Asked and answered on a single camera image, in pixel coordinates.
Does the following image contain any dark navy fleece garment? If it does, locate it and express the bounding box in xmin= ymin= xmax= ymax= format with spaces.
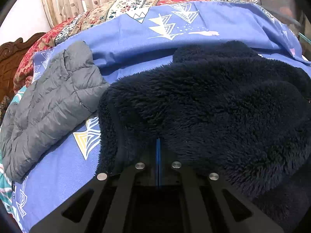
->
xmin=96 ymin=41 xmax=310 ymax=232

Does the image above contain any teal white patterned cloth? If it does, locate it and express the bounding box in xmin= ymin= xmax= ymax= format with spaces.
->
xmin=0 ymin=84 xmax=28 ymax=222

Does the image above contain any grey quilted puffer jacket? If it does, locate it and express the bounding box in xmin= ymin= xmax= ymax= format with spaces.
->
xmin=1 ymin=41 xmax=109 ymax=183

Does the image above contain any blue patterned bed sheet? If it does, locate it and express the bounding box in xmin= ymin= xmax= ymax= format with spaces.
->
xmin=13 ymin=2 xmax=310 ymax=232

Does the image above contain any red floral patchwork quilt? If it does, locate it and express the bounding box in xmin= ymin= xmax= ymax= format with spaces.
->
xmin=13 ymin=0 xmax=258 ymax=93

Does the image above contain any carved wooden headboard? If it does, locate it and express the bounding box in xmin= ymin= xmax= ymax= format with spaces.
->
xmin=0 ymin=32 xmax=45 ymax=102

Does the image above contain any clear plastic storage bin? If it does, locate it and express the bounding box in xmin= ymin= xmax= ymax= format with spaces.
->
xmin=261 ymin=0 xmax=304 ymax=28

